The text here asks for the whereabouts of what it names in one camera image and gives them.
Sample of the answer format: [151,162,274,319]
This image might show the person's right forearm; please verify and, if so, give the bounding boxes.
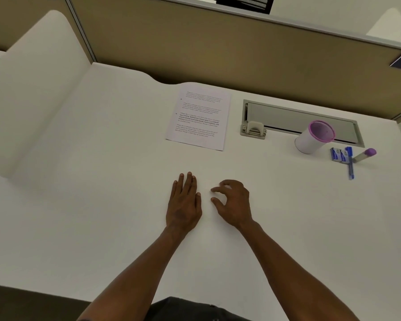
[237,221,360,321]

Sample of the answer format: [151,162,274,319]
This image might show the white cup with purple rim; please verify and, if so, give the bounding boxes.
[294,120,336,155]

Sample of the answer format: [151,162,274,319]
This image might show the person's right hand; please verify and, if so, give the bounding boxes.
[210,179,254,231]

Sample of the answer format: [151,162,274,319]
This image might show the person's left hand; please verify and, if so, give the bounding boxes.
[165,171,203,235]

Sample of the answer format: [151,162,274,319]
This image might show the beige hole punch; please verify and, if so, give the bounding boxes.
[239,121,267,140]

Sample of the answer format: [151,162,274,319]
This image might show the printed white paper sheets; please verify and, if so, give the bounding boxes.
[165,82,232,152]

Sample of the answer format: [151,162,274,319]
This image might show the person's left forearm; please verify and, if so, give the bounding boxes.
[77,227,186,321]

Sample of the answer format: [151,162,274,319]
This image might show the grey desk cable tray lid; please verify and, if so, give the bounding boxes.
[242,99,365,148]

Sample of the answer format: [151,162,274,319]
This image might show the blue pen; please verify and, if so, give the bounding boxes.
[345,146,355,181]

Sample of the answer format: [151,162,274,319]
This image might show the black striped mesh office chair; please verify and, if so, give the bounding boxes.
[214,0,275,15]

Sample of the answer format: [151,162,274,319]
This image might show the purple capped glue stick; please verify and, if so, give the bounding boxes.
[352,148,377,164]

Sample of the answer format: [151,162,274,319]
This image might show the person's black shirt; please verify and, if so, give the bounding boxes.
[77,296,254,321]

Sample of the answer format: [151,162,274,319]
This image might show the wide beige partition panel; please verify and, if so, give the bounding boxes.
[65,0,401,123]

